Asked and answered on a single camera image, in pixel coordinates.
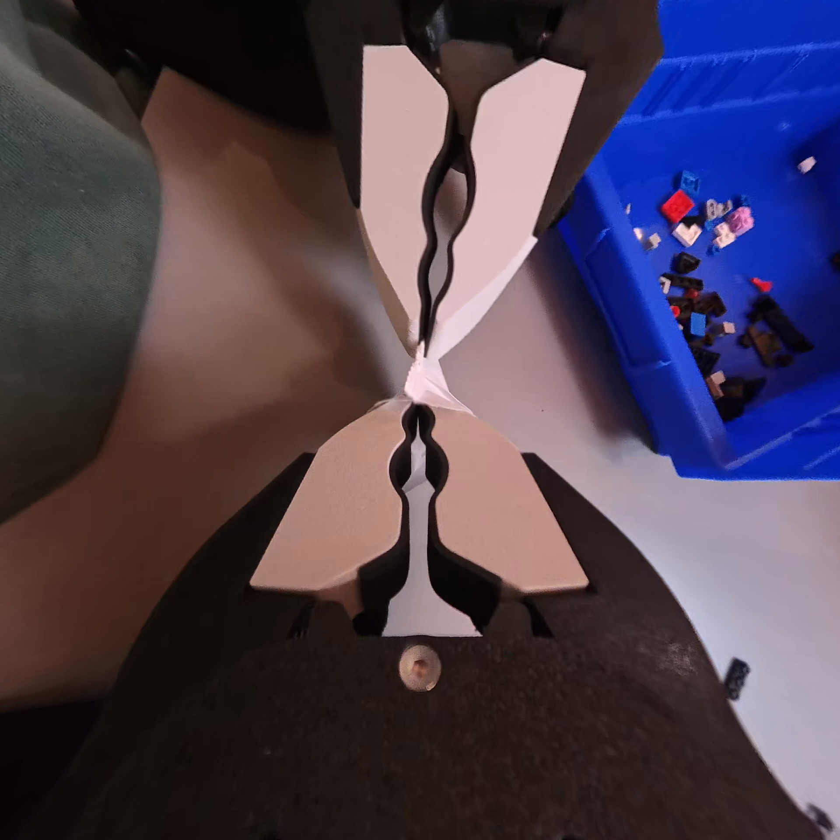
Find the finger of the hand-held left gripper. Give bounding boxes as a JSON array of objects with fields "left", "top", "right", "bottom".
[
  {"left": 423, "top": 59, "right": 588, "bottom": 362},
  {"left": 357, "top": 44, "right": 460, "bottom": 353}
]

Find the small numbered paper bag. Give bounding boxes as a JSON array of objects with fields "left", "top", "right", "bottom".
[{"left": 371, "top": 237, "right": 542, "bottom": 526}]

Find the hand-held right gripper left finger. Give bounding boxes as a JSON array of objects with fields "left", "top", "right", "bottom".
[{"left": 250, "top": 401, "right": 416, "bottom": 607}]

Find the blue plastic bin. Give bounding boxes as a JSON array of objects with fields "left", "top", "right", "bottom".
[{"left": 558, "top": 0, "right": 840, "bottom": 480}]

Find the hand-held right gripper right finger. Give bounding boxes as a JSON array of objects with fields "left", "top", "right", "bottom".
[{"left": 423, "top": 398, "right": 592, "bottom": 602}]

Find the lego pieces pile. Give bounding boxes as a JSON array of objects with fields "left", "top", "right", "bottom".
[{"left": 628, "top": 155, "right": 840, "bottom": 424}]

